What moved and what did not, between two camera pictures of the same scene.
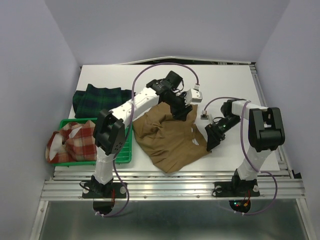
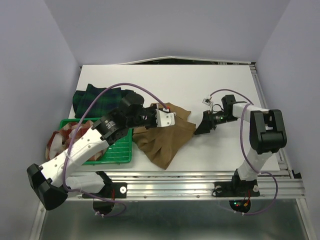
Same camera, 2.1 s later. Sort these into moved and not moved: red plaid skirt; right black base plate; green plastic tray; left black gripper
Moved: left black gripper
Not moved: red plaid skirt; right black base plate; green plastic tray
